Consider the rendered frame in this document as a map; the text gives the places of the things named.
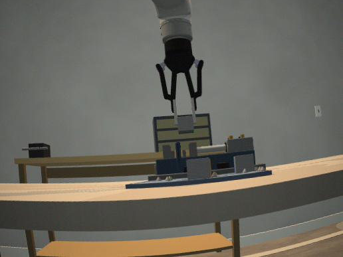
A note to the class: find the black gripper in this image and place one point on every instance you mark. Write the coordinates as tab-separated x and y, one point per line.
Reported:
179	58

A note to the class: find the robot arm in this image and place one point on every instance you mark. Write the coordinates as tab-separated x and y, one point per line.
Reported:
175	19

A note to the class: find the tan block with yellow end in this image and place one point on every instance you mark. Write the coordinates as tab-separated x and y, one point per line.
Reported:
198	168

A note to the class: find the tan block with blue end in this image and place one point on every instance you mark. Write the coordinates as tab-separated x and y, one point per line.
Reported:
242	162

